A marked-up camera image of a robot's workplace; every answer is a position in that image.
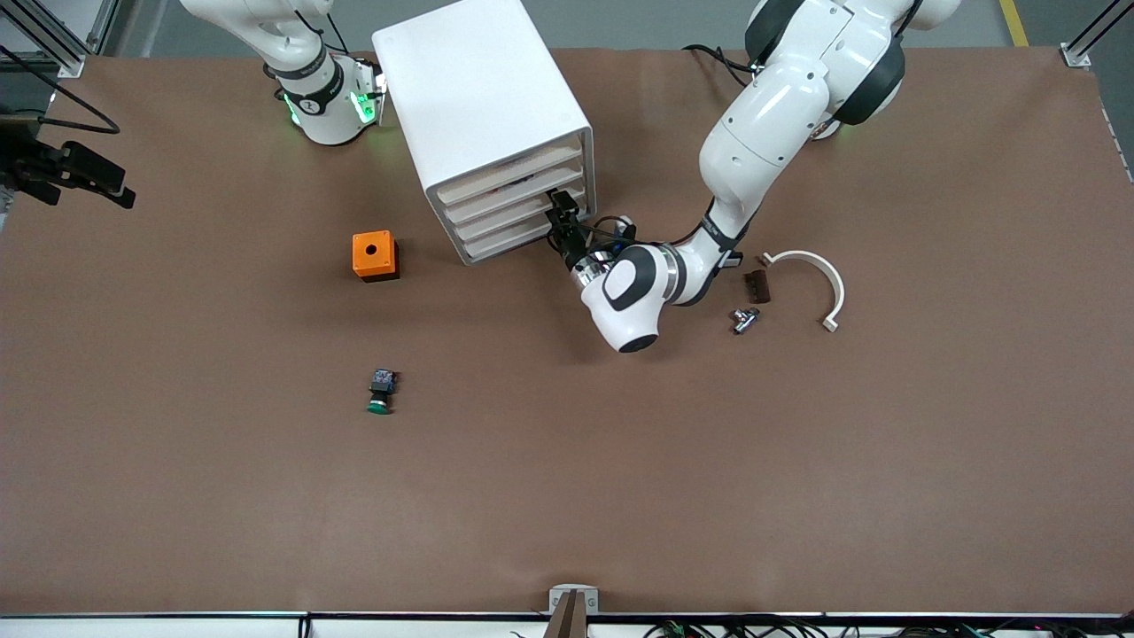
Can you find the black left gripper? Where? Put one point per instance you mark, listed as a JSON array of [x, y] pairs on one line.
[[574, 247]]

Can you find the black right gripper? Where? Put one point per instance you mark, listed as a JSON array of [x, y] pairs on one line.
[[34, 166]]

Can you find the white plastic drawer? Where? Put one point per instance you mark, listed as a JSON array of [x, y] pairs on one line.
[[518, 213], [514, 236], [509, 175], [514, 195]]

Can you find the green push button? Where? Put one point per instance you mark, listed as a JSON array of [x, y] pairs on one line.
[[378, 406]]

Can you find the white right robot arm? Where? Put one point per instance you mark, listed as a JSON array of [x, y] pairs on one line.
[[328, 115]]

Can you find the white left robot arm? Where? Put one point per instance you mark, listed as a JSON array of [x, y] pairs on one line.
[[771, 115]]

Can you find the white drawer cabinet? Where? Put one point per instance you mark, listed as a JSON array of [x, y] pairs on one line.
[[478, 89]]

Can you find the brown terminal block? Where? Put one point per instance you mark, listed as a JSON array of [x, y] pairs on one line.
[[758, 288]]

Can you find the base connector plate green light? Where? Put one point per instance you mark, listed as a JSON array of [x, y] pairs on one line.
[[365, 106]]

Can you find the brown table cover sheet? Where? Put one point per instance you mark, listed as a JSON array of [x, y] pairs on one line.
[[567, 443]]

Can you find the aluminium frame post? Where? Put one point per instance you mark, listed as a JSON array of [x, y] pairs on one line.
[[102, 27], [1076, 55]]

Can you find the orange button enclosure box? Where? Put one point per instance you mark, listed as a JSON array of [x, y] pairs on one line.
[[361, 244]]

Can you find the silver metal selector switch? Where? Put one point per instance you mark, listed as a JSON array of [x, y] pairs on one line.
[[742, 322]]

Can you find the white curved plastic bracket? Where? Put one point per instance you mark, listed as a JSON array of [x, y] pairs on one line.
[[839, 292]]

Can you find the grey metal bracket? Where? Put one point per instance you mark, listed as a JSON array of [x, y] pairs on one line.
[[558, 594]]

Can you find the brown wedge post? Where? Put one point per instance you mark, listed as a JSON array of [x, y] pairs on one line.
[[567, 620]]

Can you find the white table edge rail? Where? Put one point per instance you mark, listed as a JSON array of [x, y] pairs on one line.
[[177, 627]]

